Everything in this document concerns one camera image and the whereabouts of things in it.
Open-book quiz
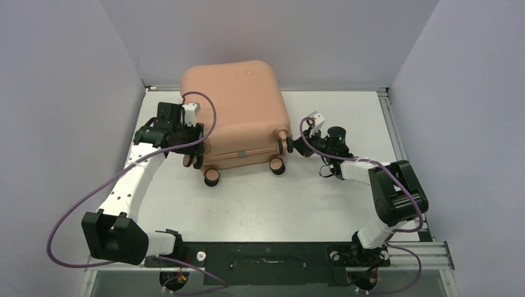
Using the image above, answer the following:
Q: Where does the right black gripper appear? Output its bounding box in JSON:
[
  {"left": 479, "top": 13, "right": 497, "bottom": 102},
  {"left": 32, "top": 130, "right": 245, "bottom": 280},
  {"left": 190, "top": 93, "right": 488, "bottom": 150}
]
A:
[{"left": 291, "top": 126, "right": 334, "bottom": 160}]

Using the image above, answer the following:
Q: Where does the pink hard-shell suitcase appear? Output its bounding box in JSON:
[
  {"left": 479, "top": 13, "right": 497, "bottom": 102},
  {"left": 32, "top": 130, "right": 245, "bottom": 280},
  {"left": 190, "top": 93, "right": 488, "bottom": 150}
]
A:
[{"left": 180, "top": 60, "right": 293, "bottom": 187}]

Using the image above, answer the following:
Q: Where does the aluminium frame rail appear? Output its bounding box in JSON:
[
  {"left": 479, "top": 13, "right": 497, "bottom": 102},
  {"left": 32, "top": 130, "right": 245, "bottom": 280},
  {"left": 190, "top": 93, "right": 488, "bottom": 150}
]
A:
[{"left": 80, "top": 241, "right": 459, "bottom": 296}]

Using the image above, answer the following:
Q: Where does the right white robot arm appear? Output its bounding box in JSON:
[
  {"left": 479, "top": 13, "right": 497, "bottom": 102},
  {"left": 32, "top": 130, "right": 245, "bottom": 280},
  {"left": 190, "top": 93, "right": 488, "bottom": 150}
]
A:
[{"left": 287, "top": 126, "right": 429, "bottom": 265}]

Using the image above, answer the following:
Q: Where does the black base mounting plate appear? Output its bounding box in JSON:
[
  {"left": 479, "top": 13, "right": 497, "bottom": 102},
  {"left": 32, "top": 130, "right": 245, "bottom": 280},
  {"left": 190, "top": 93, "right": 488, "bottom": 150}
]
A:
[{"left": 143, "top": 241, "right": 391, "bottom": 287}]

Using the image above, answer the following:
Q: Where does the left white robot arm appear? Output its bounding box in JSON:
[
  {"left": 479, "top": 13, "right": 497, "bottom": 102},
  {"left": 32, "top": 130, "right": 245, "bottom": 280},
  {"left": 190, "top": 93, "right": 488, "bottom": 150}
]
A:
[{"left": 81, "top": 102, "right": 204, "bottom": 266}]

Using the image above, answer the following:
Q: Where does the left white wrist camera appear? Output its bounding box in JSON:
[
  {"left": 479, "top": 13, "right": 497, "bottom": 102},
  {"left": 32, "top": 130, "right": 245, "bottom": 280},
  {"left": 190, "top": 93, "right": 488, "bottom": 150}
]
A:
[{"left": 182, "top": 102, "right": 201, "bottom": 126}]

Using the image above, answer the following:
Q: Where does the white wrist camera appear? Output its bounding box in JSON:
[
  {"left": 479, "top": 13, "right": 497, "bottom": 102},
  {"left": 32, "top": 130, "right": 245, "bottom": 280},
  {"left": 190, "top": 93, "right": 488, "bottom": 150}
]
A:
[
  {"left": 306, "top": 111, "right": 325, "bottom": 138},
  {"left": 182, "top": 102, "right": 201, "bottom": 126}
]

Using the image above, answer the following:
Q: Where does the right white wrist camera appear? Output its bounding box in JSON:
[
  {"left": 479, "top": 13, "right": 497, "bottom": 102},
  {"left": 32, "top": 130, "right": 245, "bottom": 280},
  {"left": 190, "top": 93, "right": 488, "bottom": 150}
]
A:
[{"left": 306, "top": 111, "right": 325, "bottom": 138}]

